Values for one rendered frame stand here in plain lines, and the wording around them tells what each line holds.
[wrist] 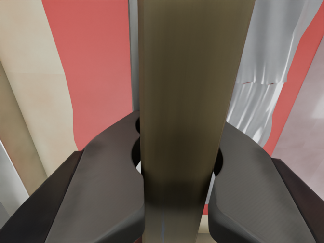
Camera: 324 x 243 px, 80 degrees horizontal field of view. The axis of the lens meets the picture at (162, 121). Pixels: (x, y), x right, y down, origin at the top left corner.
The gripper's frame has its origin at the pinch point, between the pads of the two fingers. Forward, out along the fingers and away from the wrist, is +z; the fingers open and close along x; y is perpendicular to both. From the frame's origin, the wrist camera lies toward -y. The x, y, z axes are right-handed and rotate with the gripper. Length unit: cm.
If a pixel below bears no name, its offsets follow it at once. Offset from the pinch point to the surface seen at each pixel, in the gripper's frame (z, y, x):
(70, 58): 6.8, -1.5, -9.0
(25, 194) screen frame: 3.3, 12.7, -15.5
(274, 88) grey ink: 6.5, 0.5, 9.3
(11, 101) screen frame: 6.1, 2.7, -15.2
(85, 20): 6.8, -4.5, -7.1
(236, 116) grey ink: 6.3, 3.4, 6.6
